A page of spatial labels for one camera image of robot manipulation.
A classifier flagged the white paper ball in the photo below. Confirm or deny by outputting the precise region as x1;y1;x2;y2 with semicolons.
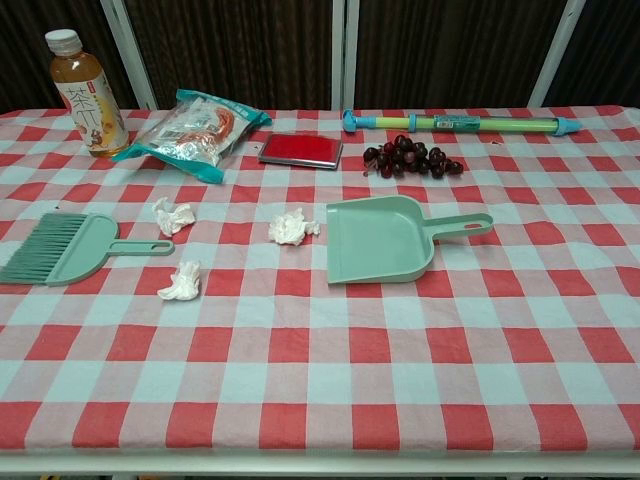
267;207;322;247
156;260;203;303
151;196;197;237

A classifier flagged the green hand brush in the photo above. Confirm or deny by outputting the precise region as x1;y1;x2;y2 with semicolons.
0;212;176;287

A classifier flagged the tea bottle with white cap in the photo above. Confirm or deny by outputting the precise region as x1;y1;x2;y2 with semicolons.
44;28;130;159

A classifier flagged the red white checkered tablecloth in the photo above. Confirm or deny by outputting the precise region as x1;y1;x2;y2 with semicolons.
0;106;640;454

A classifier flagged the green blue water squirter tube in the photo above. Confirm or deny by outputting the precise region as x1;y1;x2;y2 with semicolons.
341;109;581;137

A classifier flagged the red flat metal case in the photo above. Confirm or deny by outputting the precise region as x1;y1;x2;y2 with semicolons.
257;132;344;173

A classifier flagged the green plastic dustpan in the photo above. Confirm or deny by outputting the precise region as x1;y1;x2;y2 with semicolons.
325;195;495;285

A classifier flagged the white metal partition post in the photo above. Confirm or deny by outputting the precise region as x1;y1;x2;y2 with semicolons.
98;0;160;111
527;0;587;109
329;0;360;111

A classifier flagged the teal clear snack bag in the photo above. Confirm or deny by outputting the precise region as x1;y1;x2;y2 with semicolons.
112;88;274;185

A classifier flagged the dark red grape bunch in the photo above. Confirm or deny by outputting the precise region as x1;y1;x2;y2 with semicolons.
362;133;465;180

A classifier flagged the dark brown ribbed partition panel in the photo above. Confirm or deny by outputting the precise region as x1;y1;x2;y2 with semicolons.
542;0;640;109
353;0;569;110
123;0;335;111
0;0;114;115

